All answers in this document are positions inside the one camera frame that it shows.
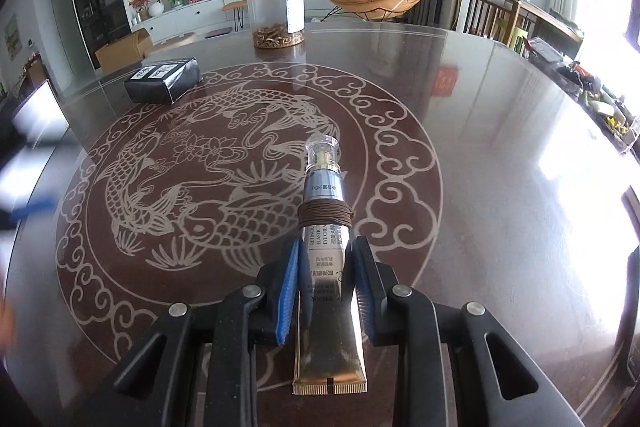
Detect clear jar with black lid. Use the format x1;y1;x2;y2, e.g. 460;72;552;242
243;0;306;50

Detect red flowers in white vase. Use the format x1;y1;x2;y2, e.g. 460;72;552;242
128;0;165;20

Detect cluttered side counter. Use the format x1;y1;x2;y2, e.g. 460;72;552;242
529;36;640;154

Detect framed wall picture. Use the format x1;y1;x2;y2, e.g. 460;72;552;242
3;14;24;60

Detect black cardboard box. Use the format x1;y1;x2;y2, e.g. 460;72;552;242
123;56;204;104

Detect wooden slatted chair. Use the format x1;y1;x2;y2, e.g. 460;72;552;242
455;0;521;46

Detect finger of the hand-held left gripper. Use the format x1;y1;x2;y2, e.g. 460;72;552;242
9;198;57;224

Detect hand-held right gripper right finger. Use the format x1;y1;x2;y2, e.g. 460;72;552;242
350;237;586;427

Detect orange bench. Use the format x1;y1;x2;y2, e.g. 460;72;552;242
222;0;251;28

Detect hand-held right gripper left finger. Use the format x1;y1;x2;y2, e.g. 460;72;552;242
85;239;313;427

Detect brown cardboard box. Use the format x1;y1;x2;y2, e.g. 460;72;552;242
94;29;154;73

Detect white panel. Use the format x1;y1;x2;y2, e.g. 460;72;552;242
12;79;71;143

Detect brown hair tie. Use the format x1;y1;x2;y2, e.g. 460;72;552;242
298;201;355;228

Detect white television cabinet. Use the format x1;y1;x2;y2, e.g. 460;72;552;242
130;0;337;46

